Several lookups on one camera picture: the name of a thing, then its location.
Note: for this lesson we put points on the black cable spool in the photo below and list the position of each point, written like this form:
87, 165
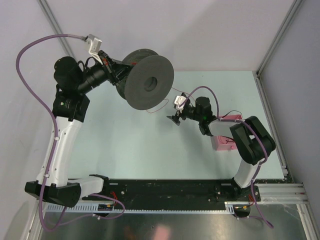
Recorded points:
149, 81

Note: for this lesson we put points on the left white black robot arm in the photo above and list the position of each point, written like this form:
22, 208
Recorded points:
74, 80

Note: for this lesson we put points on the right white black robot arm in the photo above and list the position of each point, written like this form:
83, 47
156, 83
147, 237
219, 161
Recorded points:
252, 140

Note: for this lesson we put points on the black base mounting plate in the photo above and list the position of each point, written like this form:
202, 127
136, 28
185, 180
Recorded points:
172, 195

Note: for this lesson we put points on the right aluminium frame post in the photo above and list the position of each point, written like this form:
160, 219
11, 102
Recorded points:
280, 34

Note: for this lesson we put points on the left aluminium frame post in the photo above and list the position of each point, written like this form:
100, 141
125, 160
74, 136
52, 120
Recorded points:
50, 16

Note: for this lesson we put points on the pink plastic box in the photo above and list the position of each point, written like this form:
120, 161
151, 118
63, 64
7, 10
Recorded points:
222, 139

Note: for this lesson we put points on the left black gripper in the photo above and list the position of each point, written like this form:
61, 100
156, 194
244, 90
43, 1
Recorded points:
113, 69

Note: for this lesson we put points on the aluminium frame post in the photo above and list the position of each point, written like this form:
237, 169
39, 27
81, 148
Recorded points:
50, 16
280, 34

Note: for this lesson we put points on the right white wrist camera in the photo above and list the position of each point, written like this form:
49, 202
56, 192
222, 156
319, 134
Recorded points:
179, 102

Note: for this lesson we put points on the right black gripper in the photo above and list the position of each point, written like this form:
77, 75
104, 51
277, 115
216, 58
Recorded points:
175, 118

